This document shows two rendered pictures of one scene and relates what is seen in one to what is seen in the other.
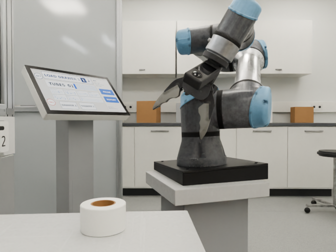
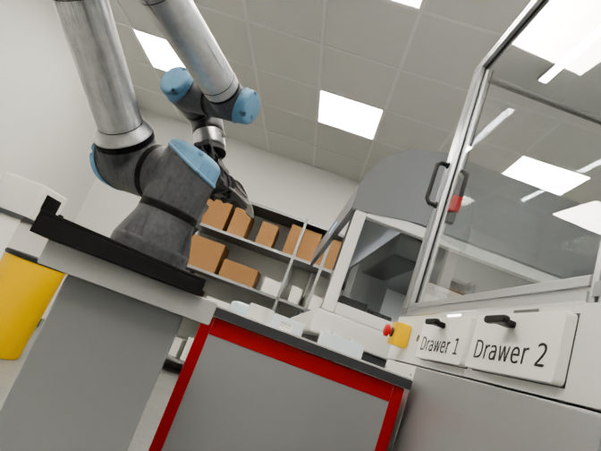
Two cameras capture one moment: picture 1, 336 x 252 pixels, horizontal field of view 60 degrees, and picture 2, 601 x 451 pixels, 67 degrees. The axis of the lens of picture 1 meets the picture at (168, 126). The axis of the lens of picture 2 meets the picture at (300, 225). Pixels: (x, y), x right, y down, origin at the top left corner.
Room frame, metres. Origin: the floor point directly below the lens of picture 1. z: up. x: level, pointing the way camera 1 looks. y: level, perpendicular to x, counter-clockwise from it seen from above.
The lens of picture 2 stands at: (1.74, 0.22, 0.75)
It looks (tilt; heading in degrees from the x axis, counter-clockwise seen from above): 14 degrees up; 184
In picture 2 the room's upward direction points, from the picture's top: 21 degrees clockwise
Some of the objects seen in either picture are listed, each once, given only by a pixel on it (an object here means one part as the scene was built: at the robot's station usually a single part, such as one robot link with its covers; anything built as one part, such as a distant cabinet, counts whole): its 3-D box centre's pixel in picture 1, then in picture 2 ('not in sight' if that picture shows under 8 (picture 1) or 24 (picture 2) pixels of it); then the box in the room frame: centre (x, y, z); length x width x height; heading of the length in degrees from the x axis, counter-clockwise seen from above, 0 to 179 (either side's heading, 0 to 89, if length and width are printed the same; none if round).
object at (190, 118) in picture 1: (201, 109); (181, 178); (0.89, -0.10, 0.96); 0.13 x 0.12 x 0.14; 72
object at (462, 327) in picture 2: not in sight; (443, 339); (0.61, 0.56, 0.87); 0.29 x 0.02 x 0.11; 4
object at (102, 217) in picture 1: (103, 215); (259, 313); (0.45, 0.10, 0.78); 0.07 x 0.07 x 0.04
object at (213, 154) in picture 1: (201, 147); (158, 232); (0.89, -0.10, 0.85); 0.15 x 0.15 x 0.10
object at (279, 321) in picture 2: not in sight; (286, 325); (0.01, 0.17, 0.79); 0.13 x 0.09 x 0.05; 94
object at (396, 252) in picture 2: not in sight; (399, 311); (-1.13, 0.78, 1.13); 1.78 x 1.14 x 0.45; 4
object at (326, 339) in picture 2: not in sight; (340, 344); (0.38, 0.35, 0.78); 0.12 x 0.08 x 0.04; 93
